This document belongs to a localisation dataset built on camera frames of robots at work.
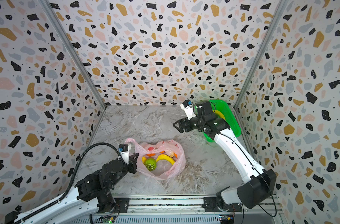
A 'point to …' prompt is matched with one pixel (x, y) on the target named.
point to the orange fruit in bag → (152, 154)
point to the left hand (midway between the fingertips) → (140, 155)
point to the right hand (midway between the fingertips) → (180, 122)
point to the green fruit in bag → (150, 164)
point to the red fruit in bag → (151, 148)
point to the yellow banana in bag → (162, 157)
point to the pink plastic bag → (159, 160)
